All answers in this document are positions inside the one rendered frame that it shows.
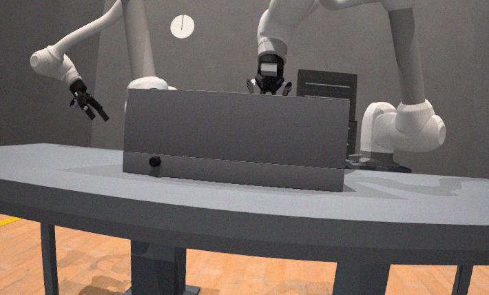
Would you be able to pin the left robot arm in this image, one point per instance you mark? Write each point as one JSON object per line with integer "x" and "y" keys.
{"x": 415, "y": 127}

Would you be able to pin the dark grey console housing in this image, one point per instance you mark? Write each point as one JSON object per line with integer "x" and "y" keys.
{"x": 230, "y": 137}

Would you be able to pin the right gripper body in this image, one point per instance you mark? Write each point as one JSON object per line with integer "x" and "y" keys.
{"x": 79, "y": 86}

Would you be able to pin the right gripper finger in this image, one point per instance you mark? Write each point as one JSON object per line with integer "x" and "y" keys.
{"x": 83, "y": 104}
{"x": 98, "y": 107}

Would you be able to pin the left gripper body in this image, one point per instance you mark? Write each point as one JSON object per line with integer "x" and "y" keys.
{"x": 279, "y": 77}

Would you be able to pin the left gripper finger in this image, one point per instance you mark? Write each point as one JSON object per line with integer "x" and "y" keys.
{"x": 286, "y": 87}
{"x": 251, "y": 85}

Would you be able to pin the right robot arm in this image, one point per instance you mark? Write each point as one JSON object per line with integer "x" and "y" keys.
{"x": 52, "y": 61}

